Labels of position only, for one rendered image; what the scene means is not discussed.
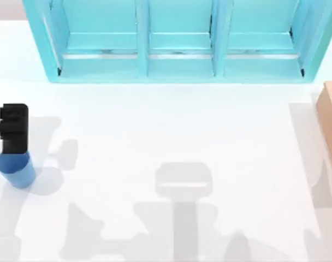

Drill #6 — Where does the blue cup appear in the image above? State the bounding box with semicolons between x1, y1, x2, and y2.
0;152;36;190

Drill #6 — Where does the light blue rack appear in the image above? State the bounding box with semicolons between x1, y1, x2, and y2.
21;0;332;84

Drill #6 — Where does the shallow salmon-coloured box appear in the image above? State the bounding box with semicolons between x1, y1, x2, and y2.
315;81;332;198

